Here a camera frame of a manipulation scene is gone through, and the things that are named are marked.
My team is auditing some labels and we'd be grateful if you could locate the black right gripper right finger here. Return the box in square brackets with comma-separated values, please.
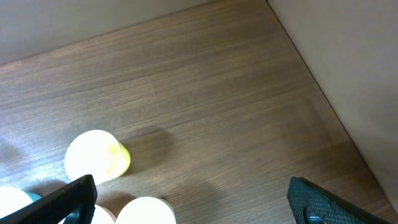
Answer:
[287, 177, 389, 224]

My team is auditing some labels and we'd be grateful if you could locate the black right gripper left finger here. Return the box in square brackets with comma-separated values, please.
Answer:
[1, 174, 98, 224]

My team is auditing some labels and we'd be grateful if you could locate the pink plastic bowl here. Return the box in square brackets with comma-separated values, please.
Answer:
[91, 205, 116, 224]

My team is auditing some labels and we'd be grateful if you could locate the yellow plastic cup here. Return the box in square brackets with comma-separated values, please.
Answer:
[64, 129, 131, 185]

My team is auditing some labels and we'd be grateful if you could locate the light blue plastic bowl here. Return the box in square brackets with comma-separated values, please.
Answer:
[1, 187, 41, 218]

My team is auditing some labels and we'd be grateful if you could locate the cream plastic cup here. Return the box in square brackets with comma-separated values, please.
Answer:
[116, 197, 177, 224]

